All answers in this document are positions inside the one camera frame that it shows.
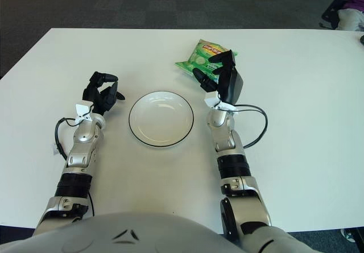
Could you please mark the grey robot torso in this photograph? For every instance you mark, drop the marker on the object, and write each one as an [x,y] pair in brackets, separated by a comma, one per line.
[159,236]

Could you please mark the white plate black rim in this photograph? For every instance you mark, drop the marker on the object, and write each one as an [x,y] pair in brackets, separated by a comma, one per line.
[160,119]

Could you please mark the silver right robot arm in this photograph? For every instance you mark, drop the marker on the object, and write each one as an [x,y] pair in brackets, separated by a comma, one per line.
[227,147]

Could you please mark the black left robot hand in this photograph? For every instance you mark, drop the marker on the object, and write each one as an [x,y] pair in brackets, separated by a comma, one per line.
[98,95]

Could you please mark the green chips snack bag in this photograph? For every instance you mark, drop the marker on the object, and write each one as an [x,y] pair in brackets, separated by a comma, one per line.
[199,57]

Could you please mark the black office chair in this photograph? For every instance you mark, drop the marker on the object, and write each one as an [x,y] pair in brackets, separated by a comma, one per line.
[331,11]

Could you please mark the grey shoe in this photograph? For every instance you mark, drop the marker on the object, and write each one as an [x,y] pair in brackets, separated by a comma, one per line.
[348,235]

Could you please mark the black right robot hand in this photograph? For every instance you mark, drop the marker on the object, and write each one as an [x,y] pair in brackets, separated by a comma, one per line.
[231,85]

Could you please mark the person in purple shirt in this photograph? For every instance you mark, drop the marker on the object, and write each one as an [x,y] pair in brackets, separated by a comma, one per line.
[354,20]

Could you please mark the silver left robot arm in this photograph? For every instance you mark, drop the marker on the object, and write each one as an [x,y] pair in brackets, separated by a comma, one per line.
[82,136]

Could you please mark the dark object at table edge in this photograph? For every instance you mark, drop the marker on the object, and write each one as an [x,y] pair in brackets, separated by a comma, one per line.
[362,39]

